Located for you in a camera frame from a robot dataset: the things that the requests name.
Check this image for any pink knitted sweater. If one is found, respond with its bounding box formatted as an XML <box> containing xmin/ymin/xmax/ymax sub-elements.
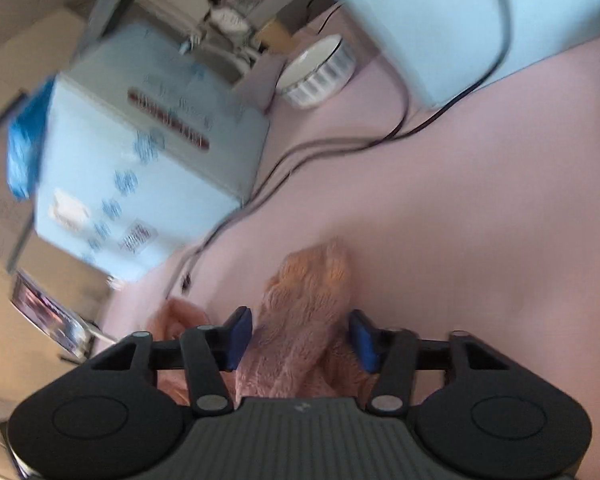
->
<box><xmin>147</xmin><ymin>236</ymin><xmax>382</xmax><ymax>406</ymax></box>

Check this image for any white striped bowl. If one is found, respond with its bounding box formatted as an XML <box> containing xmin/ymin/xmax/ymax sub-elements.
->
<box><xmin>275</xmin><ymin>35</ymin><xmax>356</xmax><ymax>110</ymax></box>

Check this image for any black cable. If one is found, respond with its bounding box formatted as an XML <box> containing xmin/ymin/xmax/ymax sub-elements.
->
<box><xmin>179</xmin><ymin>0</ymin><xmax>514</xmax><ymax>294</ymax></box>

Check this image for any small white cardboard box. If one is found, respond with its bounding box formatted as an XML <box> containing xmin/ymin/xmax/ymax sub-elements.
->
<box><xmin>34</xmin><ymin>23</ymin><xmax>270</xmax><ymax>282</ymax></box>

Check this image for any blue plastic package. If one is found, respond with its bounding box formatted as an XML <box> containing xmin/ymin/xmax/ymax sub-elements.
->
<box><xmin>6</xmin><ymin>77</ymin><xmax>56</xmax><ymax>202</ymax></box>

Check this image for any large white cardboard box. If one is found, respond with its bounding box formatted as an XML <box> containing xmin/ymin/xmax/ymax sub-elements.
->
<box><xmin>337</xmin><ymin>0</ymin><xmax>600</xmax><ymax>106</ymax></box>

